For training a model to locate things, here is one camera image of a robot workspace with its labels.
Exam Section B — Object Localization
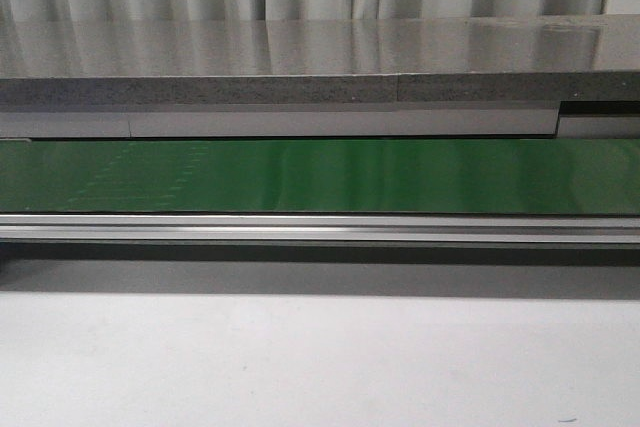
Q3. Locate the green conveyor belt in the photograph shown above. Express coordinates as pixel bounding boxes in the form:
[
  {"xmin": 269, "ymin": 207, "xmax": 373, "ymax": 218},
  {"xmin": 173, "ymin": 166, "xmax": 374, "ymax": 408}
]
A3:
[{"xmin": 1, "ymin": 138, "xmax": 639, "ymax": 216}]

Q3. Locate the grey stone counter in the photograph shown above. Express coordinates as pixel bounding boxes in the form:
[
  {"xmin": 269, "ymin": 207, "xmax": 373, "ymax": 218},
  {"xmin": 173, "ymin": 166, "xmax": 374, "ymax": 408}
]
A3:
[{"xmin": 1, "ymin": 15, "xmax": 639, "ymax": 139}]

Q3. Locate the aluminium conveyor frame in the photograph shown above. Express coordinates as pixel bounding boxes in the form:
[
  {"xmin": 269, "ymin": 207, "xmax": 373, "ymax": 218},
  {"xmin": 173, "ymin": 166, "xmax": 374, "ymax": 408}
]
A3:
[{"xmin": 1, "ymin": 213, "xmax": 639, "ymax": 247}]

